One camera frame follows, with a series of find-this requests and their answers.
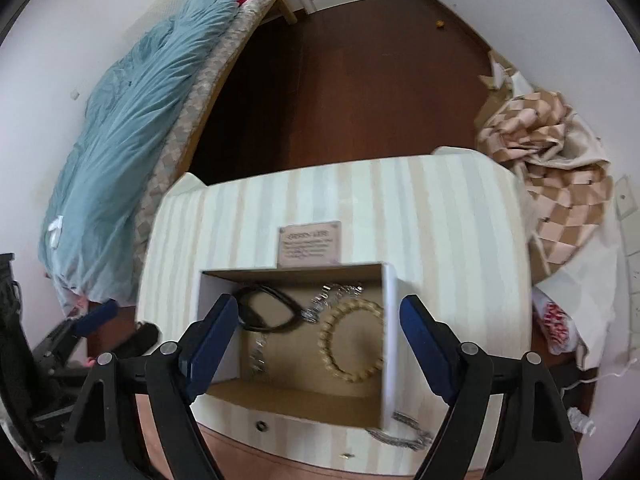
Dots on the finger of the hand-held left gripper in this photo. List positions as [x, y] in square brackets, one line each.
[97, 317]

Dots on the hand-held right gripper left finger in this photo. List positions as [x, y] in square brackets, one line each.
[212, 340]

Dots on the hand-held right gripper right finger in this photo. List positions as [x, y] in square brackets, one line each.
[425, 345]

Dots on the small cardboard box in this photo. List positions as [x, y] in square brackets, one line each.
[300, 400]

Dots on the black slipper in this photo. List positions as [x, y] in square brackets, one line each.
[142, 337]

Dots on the red and white plastic bag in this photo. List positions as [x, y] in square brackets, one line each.
[555, 320]

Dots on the cream striped storage box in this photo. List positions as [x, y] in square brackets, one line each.
[410, 210]

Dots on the brown label plaque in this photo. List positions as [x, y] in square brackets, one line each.
[310, 244]

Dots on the bed with blue duvet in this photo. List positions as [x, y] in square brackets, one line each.
[125, 135]

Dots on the beige checkered blanket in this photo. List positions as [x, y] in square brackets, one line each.
[550, 125]

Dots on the red cloth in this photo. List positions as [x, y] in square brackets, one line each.
[245, 1]

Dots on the white wall socket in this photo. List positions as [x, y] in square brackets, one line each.
[625, 197]

